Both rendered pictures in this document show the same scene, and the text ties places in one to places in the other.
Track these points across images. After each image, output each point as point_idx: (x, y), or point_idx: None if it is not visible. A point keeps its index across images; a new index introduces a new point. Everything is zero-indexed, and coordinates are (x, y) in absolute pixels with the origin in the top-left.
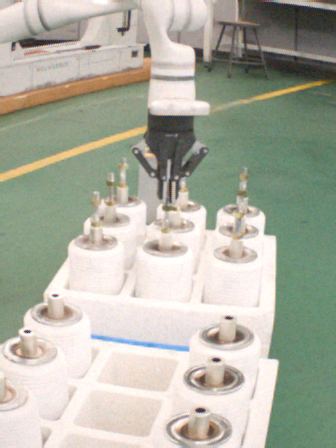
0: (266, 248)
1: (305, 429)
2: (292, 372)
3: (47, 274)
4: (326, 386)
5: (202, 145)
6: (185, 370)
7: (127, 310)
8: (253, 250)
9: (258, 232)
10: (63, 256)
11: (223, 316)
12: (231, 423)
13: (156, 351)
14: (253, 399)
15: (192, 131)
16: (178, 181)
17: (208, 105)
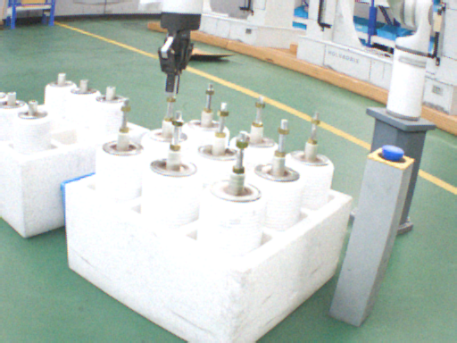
0: (203, 246)
1: (12, 260)
2: (82, 304)
3: (390, 263)
4: (37, 302)
5: (164, 46)
6: (54, 143)
7: None
8: (118, 153)
9: (154, 170)
10: (432, 280)
11: (36, 101)
12: None
13: (81, 144)
14: (6, 144)
15: (167, 32)
16: (167, 75)
17: (139, 2)
